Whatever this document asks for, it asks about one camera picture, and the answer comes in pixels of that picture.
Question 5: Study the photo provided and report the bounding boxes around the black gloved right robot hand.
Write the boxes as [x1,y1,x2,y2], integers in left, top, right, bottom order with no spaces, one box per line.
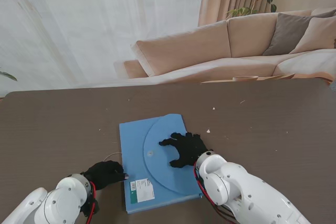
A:
[159,132,214,169]

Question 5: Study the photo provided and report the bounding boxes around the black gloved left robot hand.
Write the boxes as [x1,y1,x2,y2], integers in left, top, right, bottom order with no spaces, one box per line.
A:
[83,160,130,191]

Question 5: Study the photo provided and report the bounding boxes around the thin white closure string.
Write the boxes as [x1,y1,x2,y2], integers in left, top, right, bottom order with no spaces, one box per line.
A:
[103,152,123,162]

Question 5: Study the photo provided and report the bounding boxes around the blue file folder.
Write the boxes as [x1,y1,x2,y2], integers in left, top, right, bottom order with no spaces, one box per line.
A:
[119,113,204,215]

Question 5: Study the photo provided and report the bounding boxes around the round wooden tray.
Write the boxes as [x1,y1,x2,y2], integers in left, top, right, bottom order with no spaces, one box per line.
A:
[232,76,259,82]

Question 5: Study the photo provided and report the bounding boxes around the beige sofa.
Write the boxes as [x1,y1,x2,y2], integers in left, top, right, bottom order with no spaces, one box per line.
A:
[123,7,336,79]

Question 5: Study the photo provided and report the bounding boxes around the wooden coffee table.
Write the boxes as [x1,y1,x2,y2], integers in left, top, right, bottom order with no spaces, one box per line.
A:
[201,72,334,85]

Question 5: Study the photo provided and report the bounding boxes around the small green plant leaves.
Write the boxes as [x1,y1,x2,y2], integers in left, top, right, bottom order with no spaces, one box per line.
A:
[0,71,18,82]

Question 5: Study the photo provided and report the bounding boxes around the white sheer curtain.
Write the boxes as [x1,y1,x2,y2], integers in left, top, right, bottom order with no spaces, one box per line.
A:
[0,0,207,91]

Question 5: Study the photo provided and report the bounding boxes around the grey cushion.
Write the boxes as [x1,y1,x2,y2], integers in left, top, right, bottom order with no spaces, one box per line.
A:
[262,13,314,56]

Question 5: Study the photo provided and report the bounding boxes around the beige cushion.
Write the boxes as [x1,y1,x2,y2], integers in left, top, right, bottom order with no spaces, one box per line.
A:
[290,16,336,55]

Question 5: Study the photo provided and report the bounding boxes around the red left arm cable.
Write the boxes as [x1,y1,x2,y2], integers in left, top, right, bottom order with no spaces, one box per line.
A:
[88,181,97,224]

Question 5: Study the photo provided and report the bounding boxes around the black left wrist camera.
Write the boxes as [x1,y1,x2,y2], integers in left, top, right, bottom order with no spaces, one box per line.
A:
[80,197,100,218]

